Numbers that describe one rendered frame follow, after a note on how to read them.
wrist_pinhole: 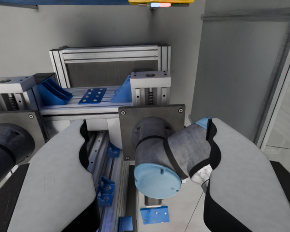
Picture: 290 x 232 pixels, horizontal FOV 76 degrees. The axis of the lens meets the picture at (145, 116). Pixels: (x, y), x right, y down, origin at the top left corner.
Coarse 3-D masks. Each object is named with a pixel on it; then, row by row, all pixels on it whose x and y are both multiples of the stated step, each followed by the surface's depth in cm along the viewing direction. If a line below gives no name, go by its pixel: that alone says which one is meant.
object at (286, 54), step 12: (228, 12) 96; (240, 12) 85; (252, 12) 76; (264, 12) 68; (276, 12) 62; (288, 12) 57; (288, 24) 57; (288, 36) 57; (288, 48) 57; (288, 60) 58; (276, 72) 63; (276, 84) 63; (276, 96) 64; (264, 108) 69; (264, 120) 69; (264, 132) 71
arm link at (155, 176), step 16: (144, 144) 53; (160, 144) 49; (144, 160) 47; (160, 160) 46; (144, 176) 44; (160, 176) 44; (176, 176) 44; (144, 192) 47; (160, 192) 47; (176, 192) 46
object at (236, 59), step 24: (216, 0) 113; (240, 0) 86; (264, 0) 69; (288, 0) 58; (216, 24) 113; (240, 24) 86; (264, 24) 69; (216, 48) 113; (240, 48) 86; (264, 48) 69; (216, 72) 114; (240, 72) 86; (264, 72) 69; (216, 96) 114; (240, 96) 86; (264, 96) 69; (192, 120) 168; (240, 120) 86
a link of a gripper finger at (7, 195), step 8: (24, 168) 8; (16, 176) 7; (24, 176) 7; (8, 184) 7; (16, 184) 7; (0, 192) 7; (8, 192) 7; (16, 192) 7; (0, 200) 6; (8, 200) 6; (16, 200) 6; (0, 208) 6; (8, 208) 6; (0, 216) 6; (8, 216) 6; (0, 224) 6; (8, 224) 6
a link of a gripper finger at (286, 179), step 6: (276, 162) 8; (276, 168) 8; (282, 168) 8; (276, 174) 8; (282, 174) 7; (288, 174) 7; (282, 180) 7; (288, 180) 7; (282, 186) 7; (288, 186) 7; (288, 192) 7; (288, 198) 6
